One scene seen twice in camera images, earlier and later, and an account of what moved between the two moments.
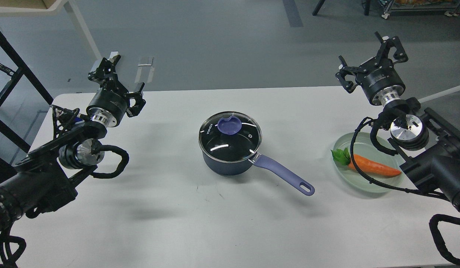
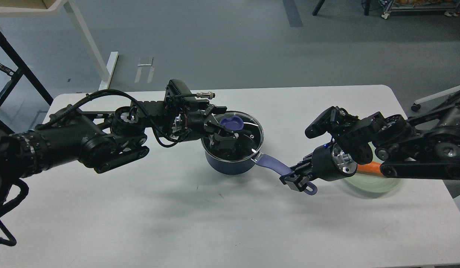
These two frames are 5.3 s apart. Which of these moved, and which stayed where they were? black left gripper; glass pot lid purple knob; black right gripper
Moved: black right gripper; black left gripper
Stayed: glass pot lid purple knob
